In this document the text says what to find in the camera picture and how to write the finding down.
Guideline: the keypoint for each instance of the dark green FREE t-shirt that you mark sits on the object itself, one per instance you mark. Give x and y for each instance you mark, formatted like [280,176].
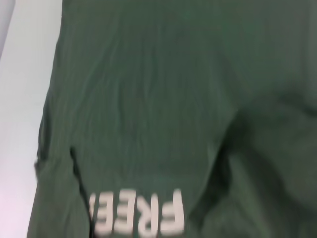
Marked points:
[173,99]

